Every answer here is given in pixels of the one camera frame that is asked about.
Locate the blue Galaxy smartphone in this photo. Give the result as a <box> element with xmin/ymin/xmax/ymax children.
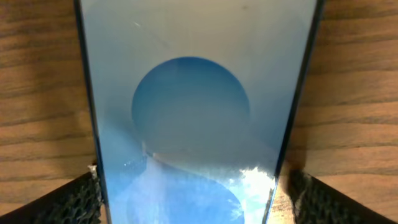
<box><xmin>74</xmin><ymin>0</ymin><xmax>323</xmax><ymax>224</ymax></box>

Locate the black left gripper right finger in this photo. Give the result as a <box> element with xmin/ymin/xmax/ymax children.
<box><xmin>287</xmin><ymin>170</ymin><xmax>397</xmax><ymax>224</ymax></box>

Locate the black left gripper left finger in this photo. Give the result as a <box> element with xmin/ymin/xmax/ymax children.
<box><xmin>1</xmin><ymin>172</ymin><xmax>102</xmax><ymax>224</ymax></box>

